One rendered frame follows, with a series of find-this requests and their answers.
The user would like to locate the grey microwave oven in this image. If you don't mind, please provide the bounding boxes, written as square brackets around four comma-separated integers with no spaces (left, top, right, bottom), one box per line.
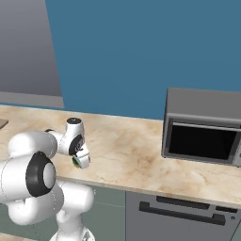
[161,87,241,168]

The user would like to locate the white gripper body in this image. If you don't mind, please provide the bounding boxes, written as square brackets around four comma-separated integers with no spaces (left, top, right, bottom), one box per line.
[75,146,92,170]

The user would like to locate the green cupboard door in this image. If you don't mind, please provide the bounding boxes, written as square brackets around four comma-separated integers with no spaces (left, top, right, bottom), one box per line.
[80,202,127,241]

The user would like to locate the green yellow sponge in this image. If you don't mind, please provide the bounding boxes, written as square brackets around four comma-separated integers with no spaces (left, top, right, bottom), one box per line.
[71,156,80,169]

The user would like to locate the black dishwasher handle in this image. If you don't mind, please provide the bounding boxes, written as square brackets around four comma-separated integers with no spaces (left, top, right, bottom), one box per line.
[138,201,227,227]

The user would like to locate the grey tall cabinet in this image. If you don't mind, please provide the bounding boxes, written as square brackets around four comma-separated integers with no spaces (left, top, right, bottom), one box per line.
[0,0,66,109]

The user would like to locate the grey dishwasher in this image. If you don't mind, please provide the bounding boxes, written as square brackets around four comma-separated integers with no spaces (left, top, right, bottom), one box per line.
[124,190,241,241]

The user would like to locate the green drawer front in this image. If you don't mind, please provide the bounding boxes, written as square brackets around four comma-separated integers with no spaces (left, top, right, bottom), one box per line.
[88,185,127,208]

